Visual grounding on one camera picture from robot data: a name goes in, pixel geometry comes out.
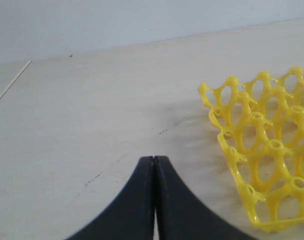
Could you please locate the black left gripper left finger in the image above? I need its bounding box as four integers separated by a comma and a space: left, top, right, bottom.
68, 156, 154, 240

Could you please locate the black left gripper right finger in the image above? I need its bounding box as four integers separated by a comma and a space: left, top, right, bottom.
154, 156, 254, 240

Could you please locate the yellow plastic egg tray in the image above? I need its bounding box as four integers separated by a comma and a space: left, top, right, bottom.
198, 66, 304, 232

